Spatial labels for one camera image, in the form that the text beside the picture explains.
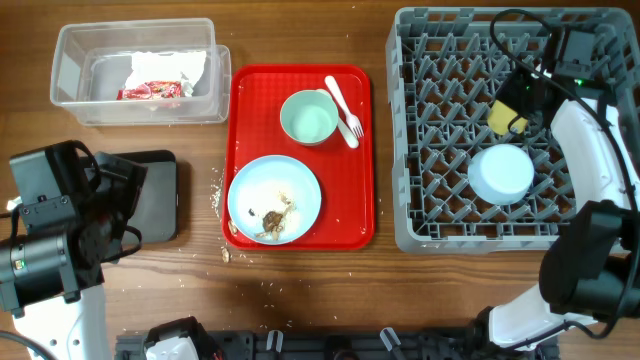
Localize red snack wrapper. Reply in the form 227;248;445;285
117;81;182;100

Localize right black cable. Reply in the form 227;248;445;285
488;8;640;341

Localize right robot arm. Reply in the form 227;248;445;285
476;25;639;352

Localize white napkin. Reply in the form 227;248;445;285
121;51;207;98

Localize white plastic spoon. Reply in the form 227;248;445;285
318;89;359;149

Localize light blue plate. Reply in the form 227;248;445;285
226;155;323;246

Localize yellow plastic cup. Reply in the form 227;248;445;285
487;100;529;135

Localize food crumb on table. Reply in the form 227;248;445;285
221;248;231;263

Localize black plastic tray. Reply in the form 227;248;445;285
96;150;178;245

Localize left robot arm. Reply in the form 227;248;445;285
1;140;147;359

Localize green small bowl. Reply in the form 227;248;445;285
279;89;339;146

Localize clear plastic bin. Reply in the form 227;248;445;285
50;18;231;126

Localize grey dishwasher rack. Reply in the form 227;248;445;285
386;7;639;254

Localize white plastic fork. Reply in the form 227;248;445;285
324;75;364;138

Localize red serving tray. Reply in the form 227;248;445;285
221;64;377;251

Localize light blue bowl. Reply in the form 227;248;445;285
467;144;535;205

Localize brown food scraps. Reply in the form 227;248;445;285
248;194;294;240

